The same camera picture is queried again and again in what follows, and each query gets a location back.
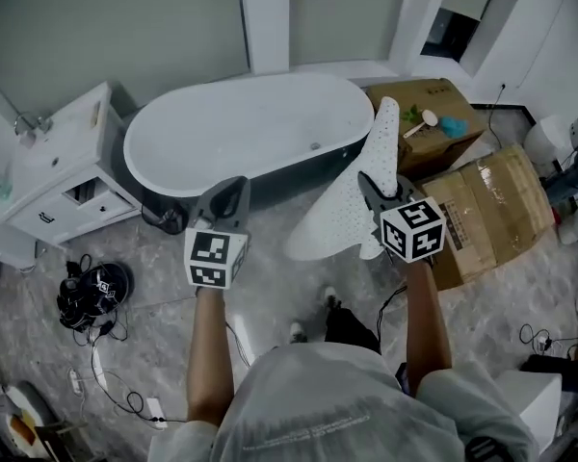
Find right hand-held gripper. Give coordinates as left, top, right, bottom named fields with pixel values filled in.
left=357, top=170, right=448, bottom=264

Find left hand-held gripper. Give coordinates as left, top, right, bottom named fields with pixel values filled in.
left=183, top=175, right=251, bottom=291

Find white oval bath mat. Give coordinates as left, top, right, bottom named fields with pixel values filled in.
left=286, top=95, right=402, bottom=262

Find dark green bathtub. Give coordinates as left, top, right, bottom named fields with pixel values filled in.
left=122, top=70, right=377, bottom=212

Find person's right forearm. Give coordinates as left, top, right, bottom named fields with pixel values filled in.
left=403, top=257, right=455, bottom=399

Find person's left forearm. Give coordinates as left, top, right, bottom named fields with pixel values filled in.
left=186, top=286, right=236, bottom=425

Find dark brown cardboard box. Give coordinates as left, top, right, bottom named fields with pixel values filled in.
left=365, top=77, right=487, bottom=180

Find black mesh waste bin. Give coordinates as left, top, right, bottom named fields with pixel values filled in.
left=140, top=201, right=192, bottom=236

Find blue bath sponge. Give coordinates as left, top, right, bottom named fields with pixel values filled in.
left=437, top=115, right=470, bottom=140

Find large taped cardboard box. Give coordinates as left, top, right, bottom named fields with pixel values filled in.
left=415, top=142, right=558, bottom=293

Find person's white black shoe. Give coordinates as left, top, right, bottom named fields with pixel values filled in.
left=323, top=284, right=344, bottom=310
left=288, top=320, right=310, bottom=346

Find person's black shorts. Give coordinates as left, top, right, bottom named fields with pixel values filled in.
left=323, top=305, right=382, bottom=356

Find black headset device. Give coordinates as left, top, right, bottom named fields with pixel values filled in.
left=56, top=259, right=137, bottom=332

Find dark window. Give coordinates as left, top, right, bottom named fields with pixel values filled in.
left=420, top=7, right=481, bottom=63

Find white vanity cabinet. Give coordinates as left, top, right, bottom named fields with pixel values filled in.
left=0, top=81, right=144, bottom=250

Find chrome faucet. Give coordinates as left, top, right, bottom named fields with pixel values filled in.
left=13, top=110, right=55, bottom=137

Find wide white power strip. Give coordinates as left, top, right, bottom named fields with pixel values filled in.
left=144, top=396, right=170, bottom=430

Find white appliance box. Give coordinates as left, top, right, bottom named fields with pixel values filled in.
left=0, top=223, right=40, bottom=271

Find person's grey t-shirt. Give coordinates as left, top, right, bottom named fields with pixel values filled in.
left=148, top=343, right=541, bottom=462

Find slim white power strip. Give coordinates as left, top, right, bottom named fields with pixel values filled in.
left=66, top=367, right=85, bottom=397

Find white glossy block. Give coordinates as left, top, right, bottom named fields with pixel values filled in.
left=495, top=369, right=564, bottom=440

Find black shoulder-mounted device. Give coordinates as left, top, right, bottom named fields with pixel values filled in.
left=463, top=435, right=505, bottom=462

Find cluttered equipment rack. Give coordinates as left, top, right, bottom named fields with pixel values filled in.
left=0, top=379, right=79, bottom=462

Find white long-handled scoop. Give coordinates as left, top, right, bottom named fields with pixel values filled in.
left=402, top=109, right=440, bottom=140

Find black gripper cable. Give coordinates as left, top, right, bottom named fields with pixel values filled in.
left=377, top=283, right=408, bottom=347

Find white adapter with cable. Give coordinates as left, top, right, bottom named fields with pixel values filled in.
left=518, top=323, right=556, bottom=353

